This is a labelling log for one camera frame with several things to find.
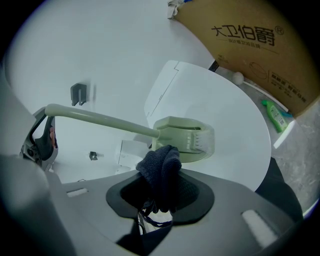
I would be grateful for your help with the dark blue knitted cloth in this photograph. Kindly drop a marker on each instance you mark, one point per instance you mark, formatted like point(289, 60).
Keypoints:
point(160, 167)

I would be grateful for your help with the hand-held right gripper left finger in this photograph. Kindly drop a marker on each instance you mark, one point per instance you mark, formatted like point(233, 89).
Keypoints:
point(87, 212)

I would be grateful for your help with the black wall paper holder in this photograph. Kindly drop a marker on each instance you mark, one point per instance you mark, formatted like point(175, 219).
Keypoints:
point(93, 156)
point(75, 95)

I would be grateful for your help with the white crumpled cloth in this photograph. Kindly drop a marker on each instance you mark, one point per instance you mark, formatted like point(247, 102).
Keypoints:
point(173, 10)

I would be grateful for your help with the large brown cardboard box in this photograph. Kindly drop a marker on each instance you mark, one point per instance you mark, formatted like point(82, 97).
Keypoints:
point(237, 57)

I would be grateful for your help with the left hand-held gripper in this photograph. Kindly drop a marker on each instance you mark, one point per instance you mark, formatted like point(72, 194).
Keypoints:
point(30, 151)

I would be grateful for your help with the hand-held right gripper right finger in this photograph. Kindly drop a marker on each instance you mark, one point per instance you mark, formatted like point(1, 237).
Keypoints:
point(225, 212)

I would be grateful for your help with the green cleaner bottle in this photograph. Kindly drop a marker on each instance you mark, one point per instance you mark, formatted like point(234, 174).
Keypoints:
point(275, 117)

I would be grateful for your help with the person's black trousers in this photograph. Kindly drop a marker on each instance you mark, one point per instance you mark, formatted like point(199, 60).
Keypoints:
point(280, 190)

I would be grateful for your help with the pale green scrub brush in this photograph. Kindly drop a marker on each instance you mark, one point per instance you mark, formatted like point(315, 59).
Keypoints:
point(100, 117)

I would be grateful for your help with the white ball-tipped stick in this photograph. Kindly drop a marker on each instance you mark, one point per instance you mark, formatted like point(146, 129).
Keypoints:
point(238, 78)

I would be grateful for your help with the white flat-lid smart toilet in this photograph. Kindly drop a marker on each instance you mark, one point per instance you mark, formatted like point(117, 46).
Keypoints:
point(212, 100)

